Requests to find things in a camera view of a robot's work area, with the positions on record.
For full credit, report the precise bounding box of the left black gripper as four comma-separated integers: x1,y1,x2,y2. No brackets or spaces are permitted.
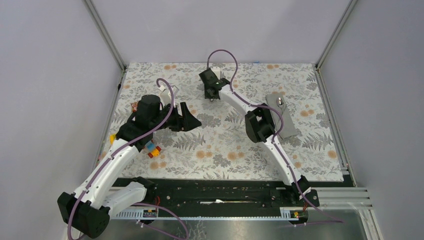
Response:
150,101,202,132

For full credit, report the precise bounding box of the grey cloth napkin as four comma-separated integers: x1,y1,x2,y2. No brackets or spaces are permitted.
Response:
265,93,298,139

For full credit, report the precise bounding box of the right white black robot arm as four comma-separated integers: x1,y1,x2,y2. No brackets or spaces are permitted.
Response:
199,68,314,207

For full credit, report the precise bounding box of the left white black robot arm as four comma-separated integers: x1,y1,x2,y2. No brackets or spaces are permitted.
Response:
57,94,202,239

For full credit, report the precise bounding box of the floral patterned tablecloth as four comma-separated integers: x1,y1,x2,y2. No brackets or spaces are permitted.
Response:
109,63,343,182

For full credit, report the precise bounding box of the blue orange toy car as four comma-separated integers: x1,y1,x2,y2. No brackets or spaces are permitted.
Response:
144,140,162,158

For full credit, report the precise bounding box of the red owl toy block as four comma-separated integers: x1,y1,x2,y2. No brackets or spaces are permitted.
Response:
131,102,138,113

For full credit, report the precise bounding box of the yellow toy block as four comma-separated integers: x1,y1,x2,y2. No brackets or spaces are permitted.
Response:
109,134,116,145

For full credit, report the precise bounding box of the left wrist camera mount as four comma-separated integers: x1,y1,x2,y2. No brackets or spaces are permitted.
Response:
159,85,180,106

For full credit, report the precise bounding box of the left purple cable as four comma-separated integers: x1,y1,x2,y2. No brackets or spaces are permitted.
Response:
67,78,190,240

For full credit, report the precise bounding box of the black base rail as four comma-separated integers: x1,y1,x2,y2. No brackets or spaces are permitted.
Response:
112,177,320,220

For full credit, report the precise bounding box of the left aluminium frame post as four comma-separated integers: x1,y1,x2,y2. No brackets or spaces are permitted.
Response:
82,0,126,71

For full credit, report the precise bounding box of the aluminium frame post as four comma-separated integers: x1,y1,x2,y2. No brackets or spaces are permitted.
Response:
315,0,358,70
82,0,126,71

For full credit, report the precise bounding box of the right aluminium frame post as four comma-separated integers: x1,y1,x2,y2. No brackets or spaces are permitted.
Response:
315,0,358,70

